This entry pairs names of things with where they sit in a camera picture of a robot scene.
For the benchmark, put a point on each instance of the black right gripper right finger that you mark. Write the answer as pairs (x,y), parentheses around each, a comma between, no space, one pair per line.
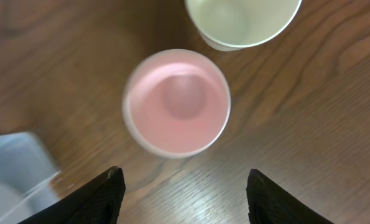
(270,204)

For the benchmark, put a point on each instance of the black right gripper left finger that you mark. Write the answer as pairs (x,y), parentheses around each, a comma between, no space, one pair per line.
(97,202)

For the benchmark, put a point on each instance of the pink plastic cup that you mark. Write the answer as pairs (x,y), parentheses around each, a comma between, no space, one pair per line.
(176,103)

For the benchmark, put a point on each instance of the cream plastic cup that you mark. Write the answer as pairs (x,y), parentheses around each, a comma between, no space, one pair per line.
(229,25)

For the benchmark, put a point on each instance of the clear plastic storage container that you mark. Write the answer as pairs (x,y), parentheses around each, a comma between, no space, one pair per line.
(26,172)

